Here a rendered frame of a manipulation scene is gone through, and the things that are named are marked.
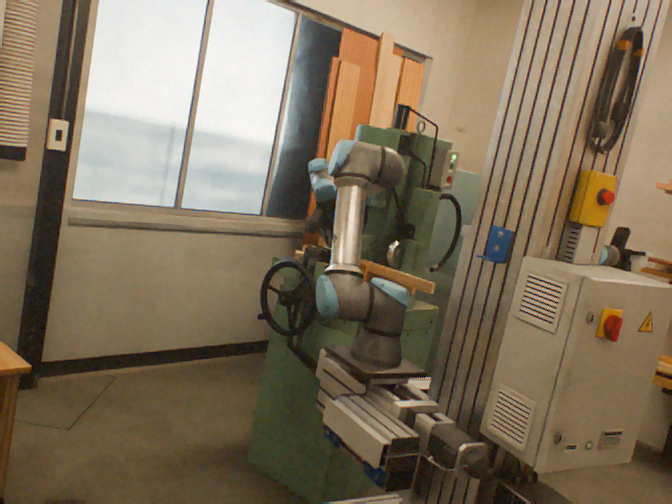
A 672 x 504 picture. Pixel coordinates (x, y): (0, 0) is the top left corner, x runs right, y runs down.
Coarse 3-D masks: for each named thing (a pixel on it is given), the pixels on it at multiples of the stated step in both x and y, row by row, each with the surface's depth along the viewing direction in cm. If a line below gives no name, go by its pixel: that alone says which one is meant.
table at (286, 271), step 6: (276, 258) 285; (282, 258) 285; (288, 258) 288; (294, 258) 289; (282, 270) 282; (288, 270) 280; (294, 270) 278; (288, 276) 280; (294, 276) 278; (294, 282) 265; (408, 300) 262; (408, 306) 263
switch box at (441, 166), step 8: (440, 152) 284; (448, 152) 283; (456, 152) 287; (440, 160) 284; (448, 160) 284; (456, 160) 289; (432, 168) 287; (440, 168) 284; (448, 168) 286; (432, 176) 287; (440, 176) 284; (432, 184) 287; (440, 184) 284
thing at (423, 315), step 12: (288, 288) 280; (300, 312) 276; (408, 312) 281; (420, 312) 289; (432, 312) 296; (336, 324) 263; (348, 324) 260; (360, 324) 258; (408, 324) 284; (420, 324) 291; (432, 324) 299
